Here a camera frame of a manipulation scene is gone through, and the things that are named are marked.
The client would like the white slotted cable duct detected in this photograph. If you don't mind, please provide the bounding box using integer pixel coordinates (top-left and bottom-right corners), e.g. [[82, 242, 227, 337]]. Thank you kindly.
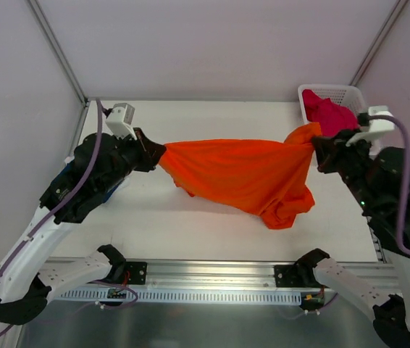
[[56, 286, 302, 306]]

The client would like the white plastic basket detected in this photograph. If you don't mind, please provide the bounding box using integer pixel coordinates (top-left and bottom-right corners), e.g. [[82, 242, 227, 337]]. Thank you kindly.
[[297, 83, 382, 167]]

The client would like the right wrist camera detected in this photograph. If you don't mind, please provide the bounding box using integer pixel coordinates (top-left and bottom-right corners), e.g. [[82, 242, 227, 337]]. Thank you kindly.
[[346, 105, 395, 146]]

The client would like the aluminium front rail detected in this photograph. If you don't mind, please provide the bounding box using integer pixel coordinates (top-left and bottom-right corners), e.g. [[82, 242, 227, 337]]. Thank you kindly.
[[16, 256, 408, 292]]

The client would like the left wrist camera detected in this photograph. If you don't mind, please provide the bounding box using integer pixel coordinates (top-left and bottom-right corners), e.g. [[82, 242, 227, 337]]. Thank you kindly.
[[104, 103, 137, 140]]

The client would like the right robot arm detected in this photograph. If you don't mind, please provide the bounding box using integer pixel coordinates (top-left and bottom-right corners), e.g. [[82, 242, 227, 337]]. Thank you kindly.
[[292, 130, 410, 347]]

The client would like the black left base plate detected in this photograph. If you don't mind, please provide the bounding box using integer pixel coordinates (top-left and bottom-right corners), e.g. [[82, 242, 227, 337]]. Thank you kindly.
[[109, 261, 148, 285]]

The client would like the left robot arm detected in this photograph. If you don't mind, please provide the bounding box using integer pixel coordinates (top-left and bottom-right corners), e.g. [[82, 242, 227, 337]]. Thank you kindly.
[[0, 128, 166, 326]]

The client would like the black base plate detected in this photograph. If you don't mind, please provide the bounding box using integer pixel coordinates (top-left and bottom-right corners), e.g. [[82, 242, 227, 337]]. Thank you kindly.
[[273, 263, 321, 288], [109, 261, 148, 285]]

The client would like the orange t shirt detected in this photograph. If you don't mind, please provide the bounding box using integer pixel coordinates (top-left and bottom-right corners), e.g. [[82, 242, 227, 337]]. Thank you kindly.
[[159, 123, 322, 230]]

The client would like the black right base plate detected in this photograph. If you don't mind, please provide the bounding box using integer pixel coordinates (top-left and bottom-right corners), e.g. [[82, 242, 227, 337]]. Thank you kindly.
[[273, 263, 321, 288]]

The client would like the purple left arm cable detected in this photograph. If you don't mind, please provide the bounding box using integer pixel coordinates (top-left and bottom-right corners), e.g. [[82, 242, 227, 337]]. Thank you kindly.
[[0, 98, 139, 342]]

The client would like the folded navy blue t shirt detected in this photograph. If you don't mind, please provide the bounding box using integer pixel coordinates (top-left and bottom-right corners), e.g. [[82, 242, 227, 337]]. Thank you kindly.
[[56, 163, 130, 204]]

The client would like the magenta t shirt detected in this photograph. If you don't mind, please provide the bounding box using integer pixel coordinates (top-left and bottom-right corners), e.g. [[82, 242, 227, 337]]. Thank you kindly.
[[302, 89, 359, 137]]

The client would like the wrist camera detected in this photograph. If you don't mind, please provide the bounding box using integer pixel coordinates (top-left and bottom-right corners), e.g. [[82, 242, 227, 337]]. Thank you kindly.
[[346, 105, 395, 146], [104, 103, 137, 140]]

